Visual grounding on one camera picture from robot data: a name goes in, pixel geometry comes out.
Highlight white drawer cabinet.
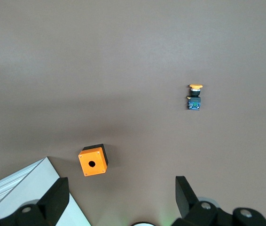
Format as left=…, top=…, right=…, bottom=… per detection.
left=0, top=157, right=92, bottom=226

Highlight orange button enclosure box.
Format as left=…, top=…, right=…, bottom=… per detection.
left=78, top=143, right=109, bottom=177

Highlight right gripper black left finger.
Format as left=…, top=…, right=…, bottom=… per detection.
left=15, top=177, right=70, bottom=226

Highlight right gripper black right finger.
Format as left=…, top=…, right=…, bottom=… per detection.
left=172, top=175, right=219, bottom=226

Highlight yellow mushroom push button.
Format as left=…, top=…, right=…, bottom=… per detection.
left=186, top=83, right=204, bottom=112

